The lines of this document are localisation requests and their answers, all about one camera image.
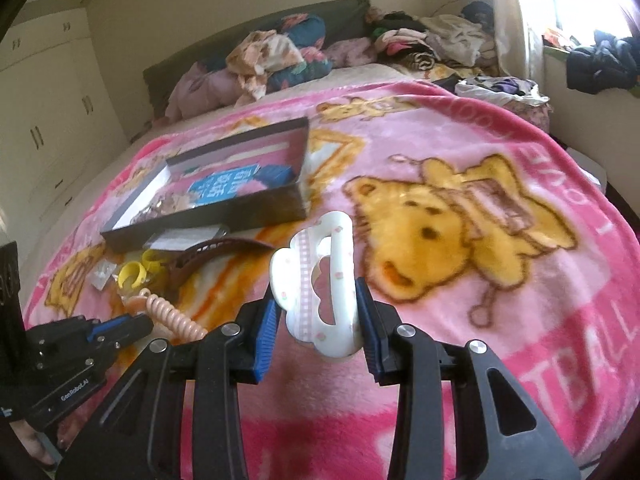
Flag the peach spiral hair tie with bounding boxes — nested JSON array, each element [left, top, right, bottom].
[[124, 286, 208, 344]]

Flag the white cloud hair claw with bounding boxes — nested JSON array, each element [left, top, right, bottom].
[[269, 211, 362, 360]]

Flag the small blue box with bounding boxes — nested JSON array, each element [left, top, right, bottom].
[[254, 165, 296, 188]]

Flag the left hand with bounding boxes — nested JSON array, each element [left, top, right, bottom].
[[10, 420, 61, 470]]

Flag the yellow rings in bag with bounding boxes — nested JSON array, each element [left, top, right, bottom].
[[117, 249, 174, 291]]

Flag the earring card in bag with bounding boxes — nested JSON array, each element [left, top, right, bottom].
[[87, 259, 120, 290]]

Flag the brown hair comb band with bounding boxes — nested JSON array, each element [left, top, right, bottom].
[[167, 236, 276, 292]]

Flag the pink floral scrunchie bow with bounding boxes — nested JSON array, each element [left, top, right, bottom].
[[131, 192, 198, 224]]

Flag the shallow cardboard box tray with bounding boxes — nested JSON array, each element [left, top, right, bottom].
[[101, 117, 310, 252]]

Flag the beige bed sheet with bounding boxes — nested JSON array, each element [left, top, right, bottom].
[[20, 64, 409, 302]]

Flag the cream wardrobe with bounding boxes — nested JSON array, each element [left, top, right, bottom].
[[1, 9, 127, 240]]

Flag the pile of bedding quilts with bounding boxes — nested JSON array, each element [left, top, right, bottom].
[[163, 13, 376, 124]]

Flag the laundry basket with clothes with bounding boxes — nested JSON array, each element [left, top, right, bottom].
[[454, 75, 552, 133]]

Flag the dark green headboard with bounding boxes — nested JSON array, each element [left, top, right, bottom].
[[143, 0, 371, 119]]

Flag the dark clothes on sill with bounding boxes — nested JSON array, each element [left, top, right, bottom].
[[565, 30, 639, 94]]

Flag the pile of clothes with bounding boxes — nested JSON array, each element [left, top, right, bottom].
[[368, 1, 498, 73]]

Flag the cream curtain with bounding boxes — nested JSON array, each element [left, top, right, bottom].
[[491, 0, 544, 84]]

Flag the window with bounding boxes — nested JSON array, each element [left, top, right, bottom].
[[523, 0, 636, 49]]

